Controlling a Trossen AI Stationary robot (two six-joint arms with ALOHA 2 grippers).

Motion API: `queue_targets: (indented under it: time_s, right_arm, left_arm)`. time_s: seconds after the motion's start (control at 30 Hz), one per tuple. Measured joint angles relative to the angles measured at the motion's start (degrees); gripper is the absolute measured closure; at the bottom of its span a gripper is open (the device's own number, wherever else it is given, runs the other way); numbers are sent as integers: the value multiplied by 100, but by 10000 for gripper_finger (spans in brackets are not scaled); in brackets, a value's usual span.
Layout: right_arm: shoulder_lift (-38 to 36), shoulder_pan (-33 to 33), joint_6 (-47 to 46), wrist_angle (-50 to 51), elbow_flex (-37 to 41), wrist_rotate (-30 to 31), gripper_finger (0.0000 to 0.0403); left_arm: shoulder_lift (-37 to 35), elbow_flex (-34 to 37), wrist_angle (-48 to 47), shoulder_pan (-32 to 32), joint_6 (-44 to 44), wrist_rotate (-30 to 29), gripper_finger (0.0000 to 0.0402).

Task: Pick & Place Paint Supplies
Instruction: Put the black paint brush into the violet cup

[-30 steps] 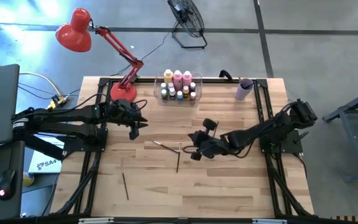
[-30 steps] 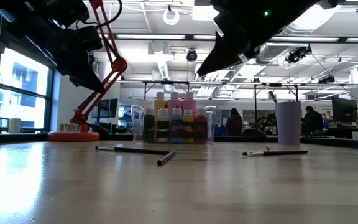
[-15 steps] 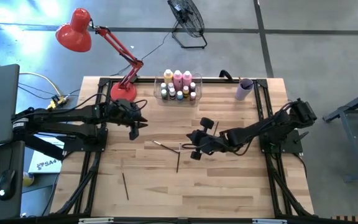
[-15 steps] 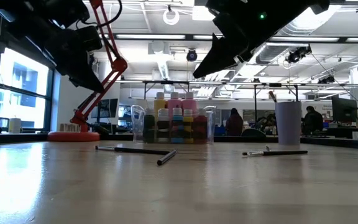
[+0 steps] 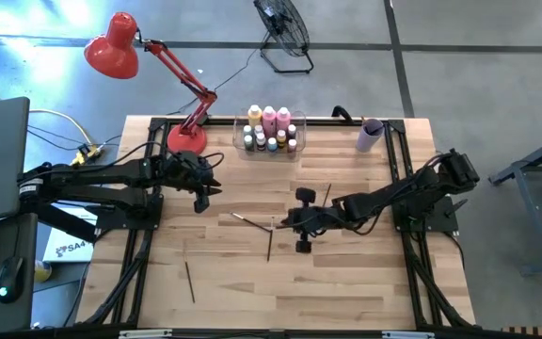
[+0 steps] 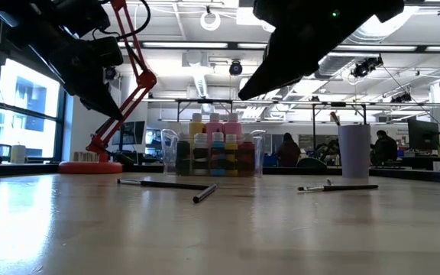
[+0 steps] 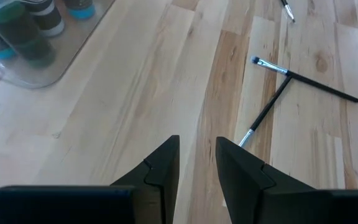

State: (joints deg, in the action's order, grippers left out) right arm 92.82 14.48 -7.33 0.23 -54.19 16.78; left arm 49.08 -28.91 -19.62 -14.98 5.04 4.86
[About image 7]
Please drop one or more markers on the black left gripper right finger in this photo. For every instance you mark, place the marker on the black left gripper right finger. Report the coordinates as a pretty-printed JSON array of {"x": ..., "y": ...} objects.
[{"x": 291, "y": 208}]

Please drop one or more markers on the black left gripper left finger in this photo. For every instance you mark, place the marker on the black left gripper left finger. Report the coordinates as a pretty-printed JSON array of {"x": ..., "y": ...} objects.
[{"x": 73, "y": 205}]

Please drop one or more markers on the green small paint bottle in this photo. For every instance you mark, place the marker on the green small paint bottle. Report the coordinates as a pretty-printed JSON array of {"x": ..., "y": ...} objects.
[{"x": 26, "y": 40}]

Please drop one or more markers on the white small paint bottle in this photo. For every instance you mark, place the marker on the white small paint bottle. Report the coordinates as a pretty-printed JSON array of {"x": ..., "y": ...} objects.
[{"x": 47, "y": 18}]

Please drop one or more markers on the sky blue small paint bottle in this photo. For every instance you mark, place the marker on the sky blue small paint bottle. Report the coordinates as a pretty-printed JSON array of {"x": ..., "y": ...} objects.
[{"x": 81, "y": 12}]

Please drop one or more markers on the clear plastic organizer bin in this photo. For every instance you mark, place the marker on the clear plastic organizer bin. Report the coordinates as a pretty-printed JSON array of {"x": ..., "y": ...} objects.
[{"x": 42, "y": 80}]

